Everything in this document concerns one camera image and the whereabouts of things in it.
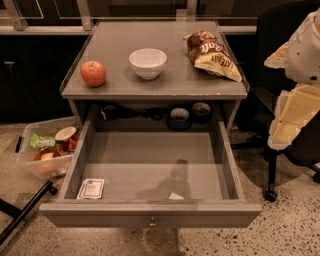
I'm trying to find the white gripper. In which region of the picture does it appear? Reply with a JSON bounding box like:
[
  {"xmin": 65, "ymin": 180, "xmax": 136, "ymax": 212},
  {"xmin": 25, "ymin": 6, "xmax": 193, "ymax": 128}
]
[{"xmin": 264, "ymin": 9, "xmax": 320, "ymax": 150}]

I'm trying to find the grey top drawer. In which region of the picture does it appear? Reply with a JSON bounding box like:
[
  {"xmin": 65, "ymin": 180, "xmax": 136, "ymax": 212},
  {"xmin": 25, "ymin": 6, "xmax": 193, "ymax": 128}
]
[{"xmin": 40, "ymin": 120, "xmax": 261, "ymax": 228}]

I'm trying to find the grey drawer cabinet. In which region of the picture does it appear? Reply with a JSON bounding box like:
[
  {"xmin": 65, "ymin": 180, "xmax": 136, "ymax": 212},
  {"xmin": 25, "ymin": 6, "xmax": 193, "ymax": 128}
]
[{"xmin": 62, "ymin": 21, "xmax": 249, "ymax": 125}]

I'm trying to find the black office chair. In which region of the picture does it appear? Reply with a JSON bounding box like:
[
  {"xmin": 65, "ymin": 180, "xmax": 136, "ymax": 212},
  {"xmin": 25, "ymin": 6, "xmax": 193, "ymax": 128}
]
[{"xmin": 237, "ymin": 0, "xmax": 320, "ymax": 202}]

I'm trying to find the brown yellow chip bag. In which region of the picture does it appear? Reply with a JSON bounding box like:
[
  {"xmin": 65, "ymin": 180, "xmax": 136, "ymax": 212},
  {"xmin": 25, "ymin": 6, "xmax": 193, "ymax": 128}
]
[{"xmin": 183, "ymin": 30, "xmax": 242, "ymax": 82}]

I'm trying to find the black tape roll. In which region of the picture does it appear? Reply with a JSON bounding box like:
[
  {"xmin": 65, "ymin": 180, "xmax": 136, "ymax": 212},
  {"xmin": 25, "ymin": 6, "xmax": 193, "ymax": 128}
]
[{"xmin": 192, "ymin": 102, "xmax": 212, "ymax": 123}]

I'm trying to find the blue tape roll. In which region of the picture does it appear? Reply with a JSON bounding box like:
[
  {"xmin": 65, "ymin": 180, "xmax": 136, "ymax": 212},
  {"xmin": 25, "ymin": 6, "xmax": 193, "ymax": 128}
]
[{"xmin": 166, "ymin": 107, "xmax": 192, "ymax": 131}]

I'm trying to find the white ceramic bowl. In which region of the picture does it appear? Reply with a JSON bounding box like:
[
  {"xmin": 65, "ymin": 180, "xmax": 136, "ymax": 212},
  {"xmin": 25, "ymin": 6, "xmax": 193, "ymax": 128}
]
[{"xmin": 129, "ymin": 48, "xmax": 167, "ymax": 80}]

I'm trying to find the small white paper scrap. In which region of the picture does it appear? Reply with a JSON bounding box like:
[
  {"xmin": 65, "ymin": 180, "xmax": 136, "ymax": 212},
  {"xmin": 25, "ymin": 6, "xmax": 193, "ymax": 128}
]
[{"xmin": 169, "ymin": 192, "xmax": 184, "ymax": 200}]

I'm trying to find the red apple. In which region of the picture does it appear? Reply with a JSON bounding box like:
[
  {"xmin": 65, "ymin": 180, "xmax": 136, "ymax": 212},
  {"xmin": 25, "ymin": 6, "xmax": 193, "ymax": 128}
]
[{"xmin": 80, "ymin": 61, "xmax": 106, "ymax": 87}]

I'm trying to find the white paper packet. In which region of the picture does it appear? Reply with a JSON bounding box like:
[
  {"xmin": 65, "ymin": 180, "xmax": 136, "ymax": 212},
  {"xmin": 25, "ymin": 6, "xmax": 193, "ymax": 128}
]
[{"xmin": 77, "ymin": 178, "xmax": 104, "ymax": 199}]

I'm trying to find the small white bowl in bin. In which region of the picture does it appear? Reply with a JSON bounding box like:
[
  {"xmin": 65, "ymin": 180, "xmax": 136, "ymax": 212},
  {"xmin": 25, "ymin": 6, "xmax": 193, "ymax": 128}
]
[{"xmin": 55, "ymin": 126, "xmax": 76, "ymax": 141}]

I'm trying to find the clear plastic storage bin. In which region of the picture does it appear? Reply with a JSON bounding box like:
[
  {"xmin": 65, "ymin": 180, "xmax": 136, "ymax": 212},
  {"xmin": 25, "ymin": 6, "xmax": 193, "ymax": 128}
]
[{"xmin": 17, "ymin": 117, "xmax": 78, "ymax": 180}]

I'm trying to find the green snack bag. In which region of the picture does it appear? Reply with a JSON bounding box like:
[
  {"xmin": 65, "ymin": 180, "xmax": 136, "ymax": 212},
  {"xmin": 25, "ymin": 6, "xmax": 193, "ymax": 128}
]
[{"xmin": 30, "ymin": 133, "xmax": 56, "ymax": 149}]

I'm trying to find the black metal stand leg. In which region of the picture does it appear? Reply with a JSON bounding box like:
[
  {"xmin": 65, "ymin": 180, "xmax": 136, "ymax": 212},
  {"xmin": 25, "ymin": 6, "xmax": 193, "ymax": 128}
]
[{"xmin": 0, "ymin": 180, "xmax": 58, "ymax": 245}]

